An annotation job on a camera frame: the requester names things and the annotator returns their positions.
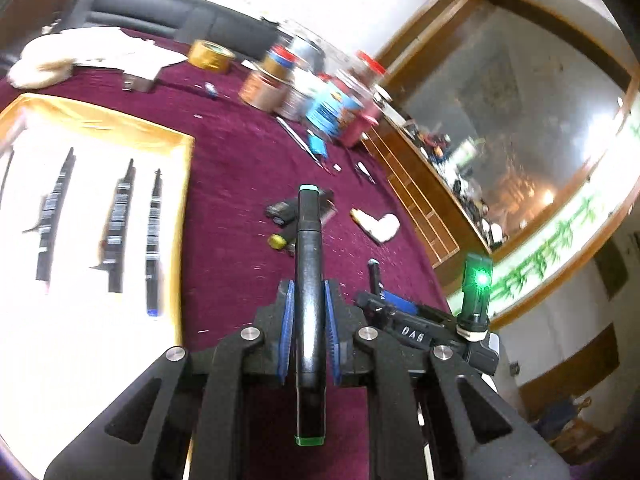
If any maroon tablecloth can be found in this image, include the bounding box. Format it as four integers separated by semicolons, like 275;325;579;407
0;27;452;480

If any black art marker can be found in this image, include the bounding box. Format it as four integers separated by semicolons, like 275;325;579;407
22;147;77;282
90;158;137;294
144;168;166;319

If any grey-lidded container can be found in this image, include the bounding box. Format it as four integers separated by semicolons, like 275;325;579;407
287;34;324;69

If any green-capped black marker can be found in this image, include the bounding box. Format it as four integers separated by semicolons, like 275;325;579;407
293;184;327;447

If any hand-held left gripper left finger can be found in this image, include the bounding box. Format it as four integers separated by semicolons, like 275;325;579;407
42;279;296;480

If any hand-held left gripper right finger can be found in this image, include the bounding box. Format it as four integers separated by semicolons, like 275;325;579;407
324;279;572;480

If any blue battery pack with wires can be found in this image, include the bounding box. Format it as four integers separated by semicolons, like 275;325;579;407
305;129;343;172

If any wooden brick-pattern counter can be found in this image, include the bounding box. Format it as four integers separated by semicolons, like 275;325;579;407
359;119;493;282

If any black chair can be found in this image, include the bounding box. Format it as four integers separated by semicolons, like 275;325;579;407
74;0;267;62

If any white cloth bundle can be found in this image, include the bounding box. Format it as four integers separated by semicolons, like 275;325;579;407
7;27;187;89

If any blue cartoon snack jar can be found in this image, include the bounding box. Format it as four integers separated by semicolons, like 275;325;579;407
304;74;369;143

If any black gadget with yellow knob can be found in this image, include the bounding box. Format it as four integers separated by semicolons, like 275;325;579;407
264;189;337;257

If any clear cup with orange contents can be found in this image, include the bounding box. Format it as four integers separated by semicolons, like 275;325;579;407
238;60;292;112

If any white jar with label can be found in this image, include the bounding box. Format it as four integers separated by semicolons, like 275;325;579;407
279;67;322;122

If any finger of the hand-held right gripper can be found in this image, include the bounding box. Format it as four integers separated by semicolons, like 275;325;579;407
367;258;384;306
355;291;417;320

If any red-lidded jar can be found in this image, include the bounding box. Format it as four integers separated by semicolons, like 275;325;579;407
267;45;302;82

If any wood-framed glass panel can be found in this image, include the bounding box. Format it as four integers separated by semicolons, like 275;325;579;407
372;0;633;261

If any metal nail clipper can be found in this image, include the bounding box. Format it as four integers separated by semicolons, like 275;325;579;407
353;159;377;185

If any gold tape roll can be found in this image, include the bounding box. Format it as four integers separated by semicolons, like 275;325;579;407
188;39;235;75

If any gold-edged white box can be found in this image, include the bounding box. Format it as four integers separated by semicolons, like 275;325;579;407
0;92;197;466

